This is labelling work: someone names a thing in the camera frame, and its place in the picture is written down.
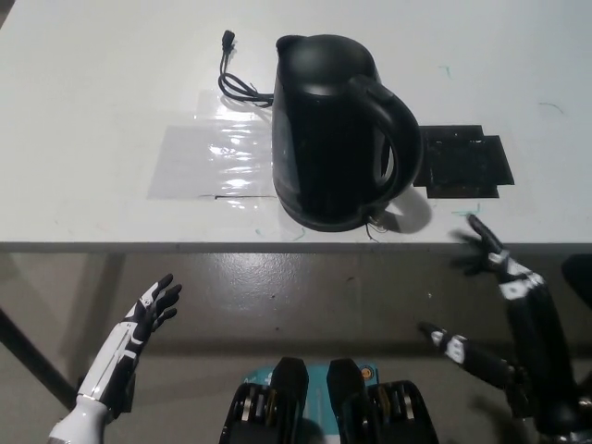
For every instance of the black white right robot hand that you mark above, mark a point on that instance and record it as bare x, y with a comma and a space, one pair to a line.
536, 333

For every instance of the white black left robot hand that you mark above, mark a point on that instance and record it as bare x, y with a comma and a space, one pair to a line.
120, 347

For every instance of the black teal robot body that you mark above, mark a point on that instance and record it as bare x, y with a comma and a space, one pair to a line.
277, 407

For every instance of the black electric kettle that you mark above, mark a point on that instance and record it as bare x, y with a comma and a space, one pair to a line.
319, 152

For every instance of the black table leg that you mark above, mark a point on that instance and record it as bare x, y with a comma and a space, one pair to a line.
37, 356

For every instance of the black square mat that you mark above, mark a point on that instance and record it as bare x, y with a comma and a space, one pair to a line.
462, 162

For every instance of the clear plastic sheet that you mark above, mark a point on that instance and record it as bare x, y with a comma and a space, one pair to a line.
194, 162

